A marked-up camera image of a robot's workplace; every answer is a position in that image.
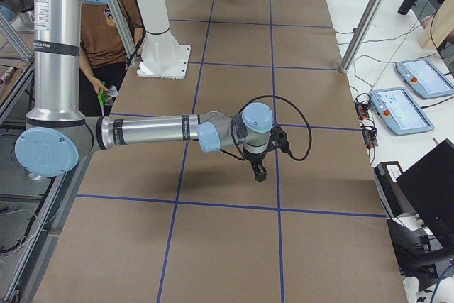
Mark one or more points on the wooden board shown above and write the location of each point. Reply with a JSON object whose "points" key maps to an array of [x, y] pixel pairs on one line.
{"points": [[439, 28]]}

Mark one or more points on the black box with label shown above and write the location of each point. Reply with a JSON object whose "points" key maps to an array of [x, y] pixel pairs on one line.
{"points": [[393, 199]]}

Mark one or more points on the aluminium frame post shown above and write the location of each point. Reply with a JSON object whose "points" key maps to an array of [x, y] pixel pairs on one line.
{"points": [[359, 34]]}

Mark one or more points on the green hand tool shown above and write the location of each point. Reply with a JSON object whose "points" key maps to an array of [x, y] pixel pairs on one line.
{"points": [[102, 97]]}

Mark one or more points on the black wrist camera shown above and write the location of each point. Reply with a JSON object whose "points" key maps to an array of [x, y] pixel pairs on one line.
{"points": [[279, 140]]}

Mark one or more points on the person in brown shirt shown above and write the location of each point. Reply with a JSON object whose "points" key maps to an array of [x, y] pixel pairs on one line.
{"points": [[103, 58]]}

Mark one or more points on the near teach pendant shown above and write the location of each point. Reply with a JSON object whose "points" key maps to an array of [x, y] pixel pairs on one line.
{"points": [[400, 113]]}

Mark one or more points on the teach pendant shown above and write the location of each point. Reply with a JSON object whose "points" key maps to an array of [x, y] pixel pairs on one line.
{"points": [[424, 78], [400, 113]]}

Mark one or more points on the far teach pendant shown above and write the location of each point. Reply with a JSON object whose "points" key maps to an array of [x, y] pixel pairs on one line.
{"points": [[424, 78]]}

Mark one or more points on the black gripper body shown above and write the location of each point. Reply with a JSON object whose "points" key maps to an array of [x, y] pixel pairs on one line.
{"points": [[255, 158]]}

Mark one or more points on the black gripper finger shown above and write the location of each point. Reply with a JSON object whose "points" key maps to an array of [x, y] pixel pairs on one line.
{"points": [[259, 170]]}

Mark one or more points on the black laptop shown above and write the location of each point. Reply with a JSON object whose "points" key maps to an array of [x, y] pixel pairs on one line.
{"points": [[428, 186]]}

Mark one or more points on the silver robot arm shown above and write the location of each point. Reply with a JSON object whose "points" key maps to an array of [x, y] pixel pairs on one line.
{"points": [[58, 135]]}

